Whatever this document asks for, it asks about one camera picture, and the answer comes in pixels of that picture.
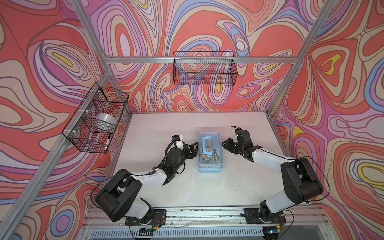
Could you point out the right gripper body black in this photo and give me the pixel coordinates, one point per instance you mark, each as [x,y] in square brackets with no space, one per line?
[232,146]

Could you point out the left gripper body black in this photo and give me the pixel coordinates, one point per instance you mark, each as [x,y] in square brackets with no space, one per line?
[186,155]

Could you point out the blue plastic tool box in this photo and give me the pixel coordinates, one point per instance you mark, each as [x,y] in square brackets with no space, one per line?
[211,166]

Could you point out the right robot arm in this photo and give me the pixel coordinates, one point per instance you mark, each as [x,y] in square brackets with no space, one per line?
[300,182]

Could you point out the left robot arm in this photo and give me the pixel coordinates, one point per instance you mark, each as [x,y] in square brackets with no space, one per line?
[119,196]

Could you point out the grey tape roll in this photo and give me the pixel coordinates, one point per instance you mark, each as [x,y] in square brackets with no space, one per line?
[105,122]

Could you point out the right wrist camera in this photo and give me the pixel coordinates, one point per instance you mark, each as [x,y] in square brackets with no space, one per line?
[238,131]

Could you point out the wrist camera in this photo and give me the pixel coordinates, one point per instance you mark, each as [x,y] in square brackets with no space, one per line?
[178,141]
[238,131]

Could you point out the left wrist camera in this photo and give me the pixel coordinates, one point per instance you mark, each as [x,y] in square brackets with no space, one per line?
[178,141]

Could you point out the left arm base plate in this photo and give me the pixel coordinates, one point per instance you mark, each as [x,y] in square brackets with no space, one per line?
[153,218]

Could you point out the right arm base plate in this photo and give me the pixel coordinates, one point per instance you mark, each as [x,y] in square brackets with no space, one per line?
[263,216]

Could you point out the rear wire basket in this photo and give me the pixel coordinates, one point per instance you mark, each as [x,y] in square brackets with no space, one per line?
[204,68]

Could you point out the wire basket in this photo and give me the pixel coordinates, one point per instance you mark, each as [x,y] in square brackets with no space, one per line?
[81,132]
[204,68]

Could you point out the left wire basket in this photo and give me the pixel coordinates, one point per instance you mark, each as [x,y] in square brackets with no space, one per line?
[81,132]

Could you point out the aluminium front rail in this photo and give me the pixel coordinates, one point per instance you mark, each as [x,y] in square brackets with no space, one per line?
[303,222]

